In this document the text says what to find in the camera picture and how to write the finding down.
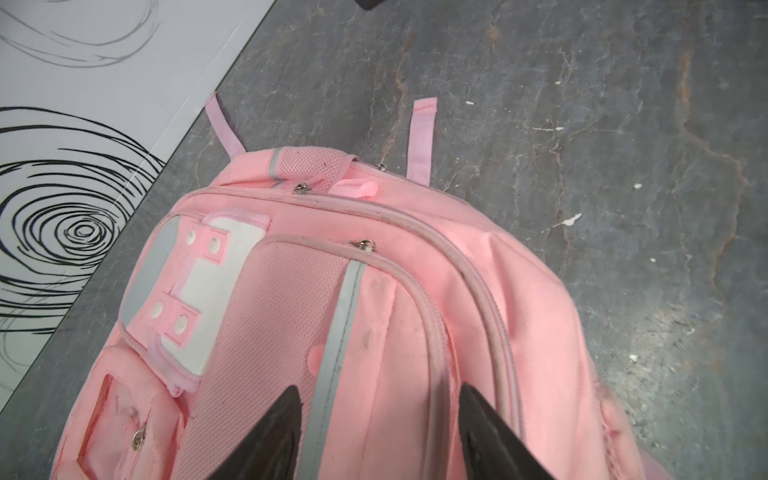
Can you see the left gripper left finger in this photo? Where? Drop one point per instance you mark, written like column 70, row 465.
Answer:
column 270, row 449

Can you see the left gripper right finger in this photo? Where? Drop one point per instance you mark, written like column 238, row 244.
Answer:
column 491, row 450

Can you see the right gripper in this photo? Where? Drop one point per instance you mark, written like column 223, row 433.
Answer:
column 368, row 4

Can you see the pink student backpack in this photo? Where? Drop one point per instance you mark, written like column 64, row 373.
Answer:
column 375, row 294

